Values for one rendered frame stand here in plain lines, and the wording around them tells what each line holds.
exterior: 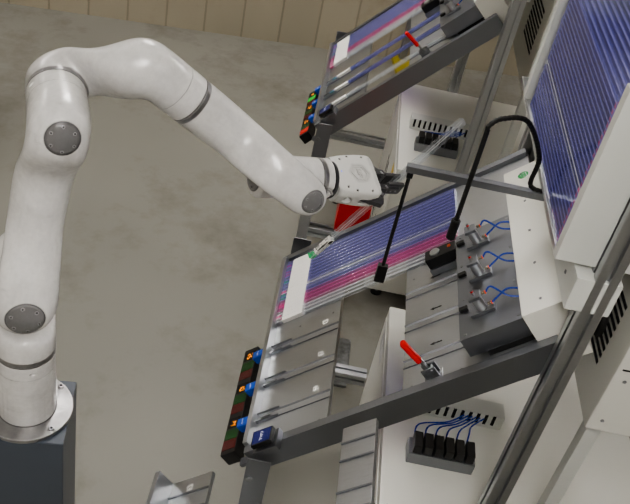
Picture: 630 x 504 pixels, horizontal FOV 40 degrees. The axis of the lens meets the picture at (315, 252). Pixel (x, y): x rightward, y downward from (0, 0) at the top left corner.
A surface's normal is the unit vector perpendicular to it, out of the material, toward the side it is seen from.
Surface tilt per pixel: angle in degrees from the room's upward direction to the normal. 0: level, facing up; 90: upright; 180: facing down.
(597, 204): 90
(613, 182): 90
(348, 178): 25
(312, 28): 90
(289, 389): 43
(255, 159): 55
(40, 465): 90
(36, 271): 64
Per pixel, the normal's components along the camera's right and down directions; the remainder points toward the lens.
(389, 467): 0.18, -0.77
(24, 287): 0.37, 0.18
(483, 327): -0.53, -0.71
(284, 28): 0.06, 0.62
